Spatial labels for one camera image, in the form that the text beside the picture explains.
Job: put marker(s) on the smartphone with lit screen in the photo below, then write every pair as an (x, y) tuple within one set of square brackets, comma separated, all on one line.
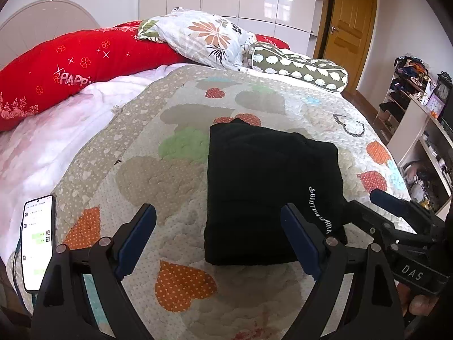
[(38, 240)]

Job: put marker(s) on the white floral pillow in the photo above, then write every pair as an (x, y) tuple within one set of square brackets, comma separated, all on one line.
[(201, 37)]

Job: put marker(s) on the green white patterned bolster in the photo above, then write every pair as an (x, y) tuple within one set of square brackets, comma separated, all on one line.
[(322, 73)]

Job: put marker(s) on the pink white bed sheet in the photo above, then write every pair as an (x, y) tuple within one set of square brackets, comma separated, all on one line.
[(36, 154)]

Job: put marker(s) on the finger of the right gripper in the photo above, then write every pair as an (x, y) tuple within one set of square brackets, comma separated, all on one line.
[(393, 205)]

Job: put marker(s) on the wooden door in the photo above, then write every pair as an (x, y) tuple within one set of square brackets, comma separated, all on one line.
[(349, 36)]

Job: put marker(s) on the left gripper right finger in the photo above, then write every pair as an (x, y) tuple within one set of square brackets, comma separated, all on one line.
[(372, 309)]

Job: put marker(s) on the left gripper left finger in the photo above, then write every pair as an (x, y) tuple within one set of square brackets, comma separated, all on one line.
[(63, 310)]

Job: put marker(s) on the cluttered white shelf unit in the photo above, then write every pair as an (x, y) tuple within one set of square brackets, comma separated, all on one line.
[(417, 128)]

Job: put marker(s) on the black pants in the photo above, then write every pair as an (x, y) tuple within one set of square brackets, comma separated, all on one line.
[(252, 172)]

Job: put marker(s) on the small desk clock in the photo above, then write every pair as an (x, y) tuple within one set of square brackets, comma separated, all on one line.
[(443, 86)]

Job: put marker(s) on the right hand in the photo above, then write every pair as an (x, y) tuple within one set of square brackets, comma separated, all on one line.
[(418, 305)]

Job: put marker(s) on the round beige headboard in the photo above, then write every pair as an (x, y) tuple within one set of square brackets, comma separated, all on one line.
[(38, 22)]

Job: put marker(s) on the red long pillow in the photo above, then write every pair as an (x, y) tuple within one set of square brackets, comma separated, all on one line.
[(57, 69)]

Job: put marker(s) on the heart pattern quilt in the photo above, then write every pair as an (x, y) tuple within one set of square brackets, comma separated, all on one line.
[(168, 220)]

